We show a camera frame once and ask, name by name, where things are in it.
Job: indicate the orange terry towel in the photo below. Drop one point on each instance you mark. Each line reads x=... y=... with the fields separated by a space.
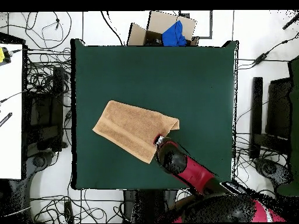
x=130 y=128

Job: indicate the dark green table cloth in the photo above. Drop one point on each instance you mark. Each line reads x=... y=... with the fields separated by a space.
x=151 y=70

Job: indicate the blue cloth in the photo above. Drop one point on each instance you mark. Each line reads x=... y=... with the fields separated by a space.
x=172 y=35

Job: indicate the black equipment stand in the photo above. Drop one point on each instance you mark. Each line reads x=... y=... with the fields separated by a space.
x=57 y=105

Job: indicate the brown cardboard box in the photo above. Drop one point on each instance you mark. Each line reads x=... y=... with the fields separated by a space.
x=161 y=23

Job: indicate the black power strip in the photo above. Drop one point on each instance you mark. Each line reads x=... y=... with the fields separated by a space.
x=69 y=212

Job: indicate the black power adapter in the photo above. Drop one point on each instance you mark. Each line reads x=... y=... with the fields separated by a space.
x=260 y=59

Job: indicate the dark green draped cloth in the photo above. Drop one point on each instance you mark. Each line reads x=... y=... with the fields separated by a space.
x=294 y=116

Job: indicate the white table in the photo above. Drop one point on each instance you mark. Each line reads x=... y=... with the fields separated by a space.
x=10 y=116

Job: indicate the black bar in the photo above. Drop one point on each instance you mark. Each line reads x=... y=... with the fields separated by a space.
x=5 y=119

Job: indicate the black rod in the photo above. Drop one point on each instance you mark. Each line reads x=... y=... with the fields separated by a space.
x=290 y=22

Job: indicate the yellow black tool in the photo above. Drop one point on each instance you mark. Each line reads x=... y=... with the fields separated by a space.
x=3 y=56

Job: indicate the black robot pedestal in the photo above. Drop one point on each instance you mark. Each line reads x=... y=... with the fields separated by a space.
x=149 y=205

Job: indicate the black upright post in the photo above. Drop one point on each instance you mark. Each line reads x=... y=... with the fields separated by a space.
x=256 y=105

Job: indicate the black floor frame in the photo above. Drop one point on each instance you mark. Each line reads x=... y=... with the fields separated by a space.
x=211 y=25

